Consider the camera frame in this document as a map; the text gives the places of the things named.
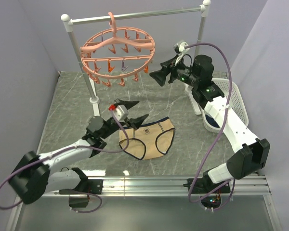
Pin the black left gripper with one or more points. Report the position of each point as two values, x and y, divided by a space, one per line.
136 122

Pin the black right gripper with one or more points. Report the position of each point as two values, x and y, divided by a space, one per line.
160 76

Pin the orange clothes clip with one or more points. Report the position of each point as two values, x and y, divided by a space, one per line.
146 69

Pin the beige underwear with navy trim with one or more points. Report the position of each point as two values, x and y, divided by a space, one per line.
149 141

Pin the pink round clip hanger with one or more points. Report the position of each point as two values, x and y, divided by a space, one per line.
102 54

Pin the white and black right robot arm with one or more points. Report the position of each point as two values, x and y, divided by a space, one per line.
250 152

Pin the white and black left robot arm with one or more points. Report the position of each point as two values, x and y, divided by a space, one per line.
37 174

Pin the purple clothes clip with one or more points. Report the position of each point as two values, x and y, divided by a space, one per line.
123 67

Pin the navy blue underwear in basket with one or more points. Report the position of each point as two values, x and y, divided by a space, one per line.
211 121

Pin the white plastic laundry basket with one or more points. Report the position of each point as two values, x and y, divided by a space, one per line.
236 102

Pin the white and silver clothes rack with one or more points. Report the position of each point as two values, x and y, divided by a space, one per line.
70 23

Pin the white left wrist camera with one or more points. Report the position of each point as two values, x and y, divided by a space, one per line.
120 112

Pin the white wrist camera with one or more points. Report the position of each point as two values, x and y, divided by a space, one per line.
180 49
120 112

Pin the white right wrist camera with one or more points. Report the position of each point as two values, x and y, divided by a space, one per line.
180 49

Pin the aluminium mounting rail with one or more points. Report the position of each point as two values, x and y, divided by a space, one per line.
155 186

